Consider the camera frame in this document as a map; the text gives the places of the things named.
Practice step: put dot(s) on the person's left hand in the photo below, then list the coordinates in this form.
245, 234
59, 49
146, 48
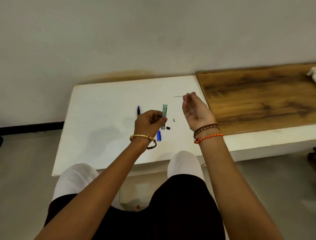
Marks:
147, 124

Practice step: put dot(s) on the person's right hand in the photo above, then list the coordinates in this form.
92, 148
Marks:
198, 113

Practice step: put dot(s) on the green lead refill case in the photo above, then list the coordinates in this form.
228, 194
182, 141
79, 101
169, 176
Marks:
165, 110

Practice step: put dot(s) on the thin pencil lead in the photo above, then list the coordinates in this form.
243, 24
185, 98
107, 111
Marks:
179, 96

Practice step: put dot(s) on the person's right forearm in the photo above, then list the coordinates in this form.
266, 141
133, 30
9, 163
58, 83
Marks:
234, 192

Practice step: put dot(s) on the person's left forearm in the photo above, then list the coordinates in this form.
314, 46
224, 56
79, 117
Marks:
93, 197

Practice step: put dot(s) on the gold bangle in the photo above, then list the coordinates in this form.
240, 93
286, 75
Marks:
142, 136

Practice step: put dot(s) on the wooden board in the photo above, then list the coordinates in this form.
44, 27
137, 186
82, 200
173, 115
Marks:
261, 99

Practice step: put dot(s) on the thin dark leads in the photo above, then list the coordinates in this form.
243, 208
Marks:
277, 131

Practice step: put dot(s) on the white trousers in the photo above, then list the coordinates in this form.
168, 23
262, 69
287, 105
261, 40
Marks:
74, 178

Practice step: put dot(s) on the black tunic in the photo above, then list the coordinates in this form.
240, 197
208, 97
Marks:
172, 217

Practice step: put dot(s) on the black skirting strip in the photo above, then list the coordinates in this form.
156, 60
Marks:
32, 128

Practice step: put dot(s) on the black object on floor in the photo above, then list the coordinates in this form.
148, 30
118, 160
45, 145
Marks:
1, 141

